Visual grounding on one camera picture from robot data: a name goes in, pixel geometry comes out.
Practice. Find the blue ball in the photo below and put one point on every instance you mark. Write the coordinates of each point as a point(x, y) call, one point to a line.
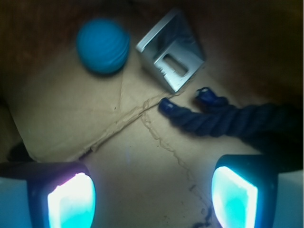
point(102, 46)

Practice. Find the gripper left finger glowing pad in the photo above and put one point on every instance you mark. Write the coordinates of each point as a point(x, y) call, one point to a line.
point(46, 195)

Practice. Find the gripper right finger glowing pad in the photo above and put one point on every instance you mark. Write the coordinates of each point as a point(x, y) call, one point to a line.
point(250, 191)

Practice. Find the brown paper bag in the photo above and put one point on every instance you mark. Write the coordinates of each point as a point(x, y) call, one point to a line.
point(147, 173)

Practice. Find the silver metal angle bracket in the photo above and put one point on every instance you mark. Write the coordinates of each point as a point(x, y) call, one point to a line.
point(170, 51)

